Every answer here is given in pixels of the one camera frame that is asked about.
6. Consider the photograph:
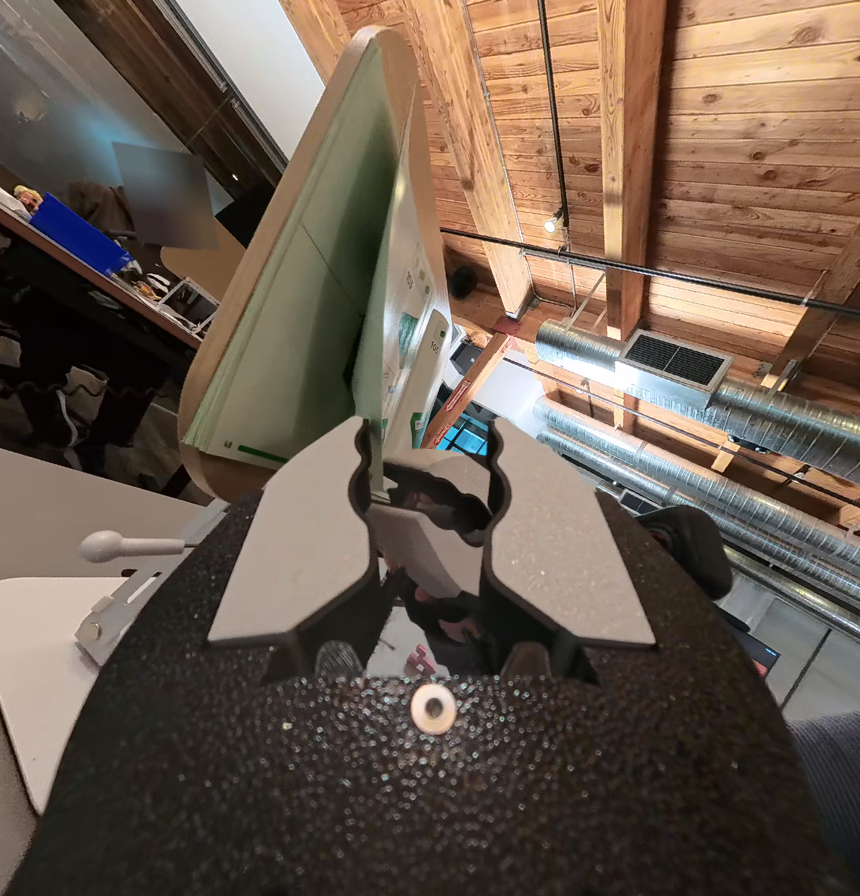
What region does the person's trousered leg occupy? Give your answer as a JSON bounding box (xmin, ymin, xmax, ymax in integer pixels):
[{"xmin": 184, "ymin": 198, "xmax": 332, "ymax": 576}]
[{"xmin": 789, "ymin": 709, "xmax": 860, "ymax": 896}]

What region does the clear acrylic stand bracket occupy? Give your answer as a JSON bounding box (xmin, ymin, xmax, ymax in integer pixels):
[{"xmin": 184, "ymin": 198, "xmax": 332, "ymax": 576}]
[{"xmin": 155, "ymin": 275, "xmax": 222, "ymax": 331}]

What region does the silver ventilation duct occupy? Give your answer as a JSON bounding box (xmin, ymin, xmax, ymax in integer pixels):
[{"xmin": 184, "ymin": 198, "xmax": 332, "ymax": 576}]
[
  {"xmin": 533, "ymin": 394, "xmax": 860, "ymax": 582},
  {"xmin": 533, "ymin": 317, "xmax": 860, "ymax": 491},
  {"xmin": 538, "ymin": 427, "xmax": 860, "ymax": 617}
]

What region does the toy brick instruction booklet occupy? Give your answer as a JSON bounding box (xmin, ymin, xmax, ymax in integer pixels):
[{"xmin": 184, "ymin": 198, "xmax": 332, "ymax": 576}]
[{"xmin": 182, "ymin": 42, "xmax": 452, "ymax": 505}]

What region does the wood-edged office desk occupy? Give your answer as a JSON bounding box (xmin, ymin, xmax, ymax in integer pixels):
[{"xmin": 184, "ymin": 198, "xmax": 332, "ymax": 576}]
[{"xmin": 0, "ymin": 188, "xmax": 208, "ymax": 351}]

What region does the white bulb-ended cord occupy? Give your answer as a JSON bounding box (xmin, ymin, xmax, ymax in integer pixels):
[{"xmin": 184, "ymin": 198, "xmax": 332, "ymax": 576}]
[{"xmin": 78, "ymin": 530, "xmax": 196, "ymax": 564}]

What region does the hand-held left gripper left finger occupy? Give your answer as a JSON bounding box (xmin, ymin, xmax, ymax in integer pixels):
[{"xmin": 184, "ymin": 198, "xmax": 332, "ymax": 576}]
[{"xmin": 206, "ymin": 417, "xmax": 390, "ymax": 686}]

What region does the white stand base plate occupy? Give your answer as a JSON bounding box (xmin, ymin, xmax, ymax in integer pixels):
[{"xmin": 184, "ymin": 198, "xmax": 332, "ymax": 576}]
[{"xmin": 0, "ymin": 576, "xmax": 193, "ymax": 818}]

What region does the person's right hand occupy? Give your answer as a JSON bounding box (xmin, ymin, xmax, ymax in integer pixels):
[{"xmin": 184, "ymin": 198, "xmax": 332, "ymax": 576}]
[{"xmin": 395, "ymin": 563, "xmax": 502, "ymax": 665}]

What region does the black screen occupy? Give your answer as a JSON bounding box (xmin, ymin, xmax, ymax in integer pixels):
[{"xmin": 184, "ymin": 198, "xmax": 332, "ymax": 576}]
[{"xmin": 215, "ymin": 182, "xmax": 278, "ymax": 251}]

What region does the black pole stand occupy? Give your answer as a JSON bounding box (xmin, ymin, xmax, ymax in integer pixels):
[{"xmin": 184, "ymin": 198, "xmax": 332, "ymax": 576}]
[{"xmin": 439, "ymin": 226, "xmax": 860, "ymax": 324}]

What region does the metal vent grille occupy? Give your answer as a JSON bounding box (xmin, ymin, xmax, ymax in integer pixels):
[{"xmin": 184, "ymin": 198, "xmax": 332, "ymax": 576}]
[{"xmin": 614, "ymin": 328, "xmax": 736, "ymax": 413}]

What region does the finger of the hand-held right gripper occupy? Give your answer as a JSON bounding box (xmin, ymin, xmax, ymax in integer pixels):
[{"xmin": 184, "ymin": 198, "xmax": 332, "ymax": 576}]
[
  {"xmin": 382, "ymin": 451, "xmax": 495, "ymax": 548},
  {"xmin": 365, "ymin": 504, "xmax": 475, "ymax": 601}
]

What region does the grey desk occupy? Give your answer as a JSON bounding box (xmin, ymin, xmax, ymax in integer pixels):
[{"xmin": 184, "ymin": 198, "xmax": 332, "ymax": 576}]
[{"xmin": 0, "ymin": 442, "xmax": 221, "ymax": 896}]

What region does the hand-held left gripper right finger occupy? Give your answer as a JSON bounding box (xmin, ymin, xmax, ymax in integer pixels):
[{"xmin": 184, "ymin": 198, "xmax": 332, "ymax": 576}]
[{"xmin": 475, "ymin": 417, "xmax": 658, "ymax": 686}]

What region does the blue plastic bin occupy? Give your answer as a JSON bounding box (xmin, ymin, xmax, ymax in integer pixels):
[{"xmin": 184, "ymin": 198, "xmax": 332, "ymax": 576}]
[{"xmin": 29, "ymin": 192, "xmax": 142, "ymax": 277}]

